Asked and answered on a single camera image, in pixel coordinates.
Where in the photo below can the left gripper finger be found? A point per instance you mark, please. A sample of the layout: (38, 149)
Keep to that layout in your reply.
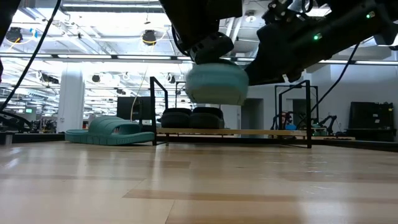
(213, 46)

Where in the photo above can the teal slide sandal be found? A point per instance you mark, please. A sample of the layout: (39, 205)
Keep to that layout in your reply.
(109, 133)
(217, 84)

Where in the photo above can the black slide sandal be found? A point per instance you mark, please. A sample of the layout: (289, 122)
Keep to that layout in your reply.
(206, 119)
(175, 119)

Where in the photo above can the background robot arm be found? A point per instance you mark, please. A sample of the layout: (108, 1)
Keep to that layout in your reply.
(329, 119)

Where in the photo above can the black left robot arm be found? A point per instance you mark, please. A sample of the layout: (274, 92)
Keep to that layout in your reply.
(6, 9)

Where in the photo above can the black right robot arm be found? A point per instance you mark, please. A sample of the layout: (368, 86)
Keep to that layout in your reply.
(348, 31)

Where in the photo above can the black background monitor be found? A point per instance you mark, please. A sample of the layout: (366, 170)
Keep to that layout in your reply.
(127, 109)

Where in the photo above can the black cabinet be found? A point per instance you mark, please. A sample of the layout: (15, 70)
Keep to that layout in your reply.
(370, 115)

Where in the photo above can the white pillar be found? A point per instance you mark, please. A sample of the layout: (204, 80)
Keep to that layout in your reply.
(71, 99)

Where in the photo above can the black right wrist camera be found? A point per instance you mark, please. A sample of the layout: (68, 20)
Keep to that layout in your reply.
(280, 11)

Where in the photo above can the black background metal frame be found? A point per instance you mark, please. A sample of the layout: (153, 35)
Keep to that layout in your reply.
(275, 105)

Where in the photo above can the wooden shelf with black frame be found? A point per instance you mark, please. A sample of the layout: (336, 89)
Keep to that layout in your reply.
(248, 132)

